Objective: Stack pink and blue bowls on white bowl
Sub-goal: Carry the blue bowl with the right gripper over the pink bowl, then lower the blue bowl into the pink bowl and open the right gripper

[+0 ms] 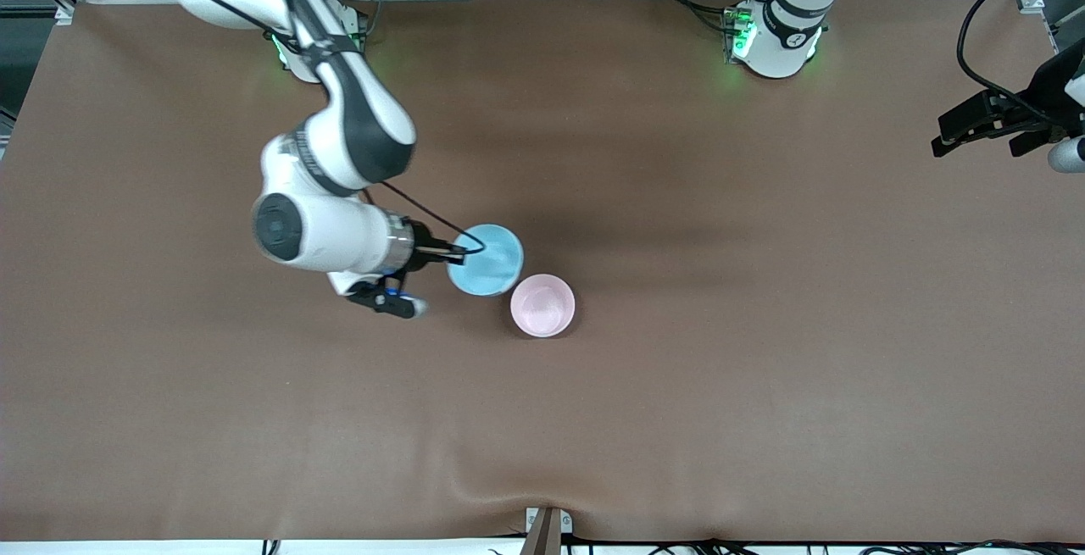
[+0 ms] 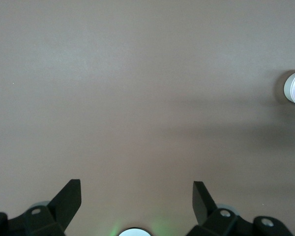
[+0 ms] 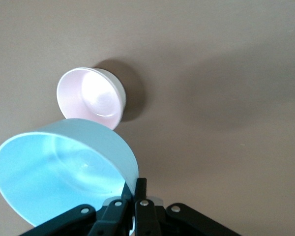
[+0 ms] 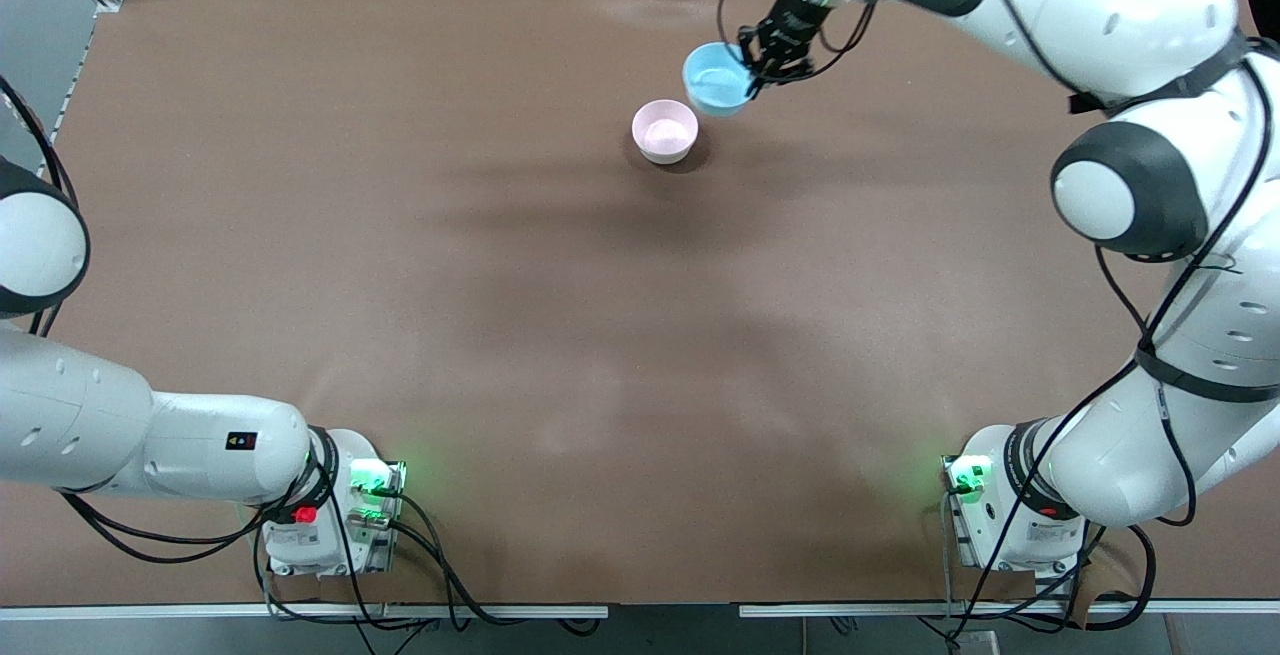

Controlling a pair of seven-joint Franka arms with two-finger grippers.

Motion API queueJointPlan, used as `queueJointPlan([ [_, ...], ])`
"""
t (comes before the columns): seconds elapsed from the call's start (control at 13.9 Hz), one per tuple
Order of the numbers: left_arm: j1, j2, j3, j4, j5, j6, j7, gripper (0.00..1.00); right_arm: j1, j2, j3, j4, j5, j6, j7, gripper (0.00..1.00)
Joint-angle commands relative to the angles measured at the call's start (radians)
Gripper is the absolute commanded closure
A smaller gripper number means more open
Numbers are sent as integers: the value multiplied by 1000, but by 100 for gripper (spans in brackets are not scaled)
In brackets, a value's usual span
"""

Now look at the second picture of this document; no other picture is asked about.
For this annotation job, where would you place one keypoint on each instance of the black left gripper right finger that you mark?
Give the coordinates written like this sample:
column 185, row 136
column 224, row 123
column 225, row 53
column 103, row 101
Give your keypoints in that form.
column 211, row 221

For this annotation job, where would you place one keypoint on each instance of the white bowl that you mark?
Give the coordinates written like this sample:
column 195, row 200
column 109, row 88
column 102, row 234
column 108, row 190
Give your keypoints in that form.
column 287, row 88

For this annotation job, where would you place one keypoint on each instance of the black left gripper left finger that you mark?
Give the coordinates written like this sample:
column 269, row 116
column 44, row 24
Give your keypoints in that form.
column 54, row 216

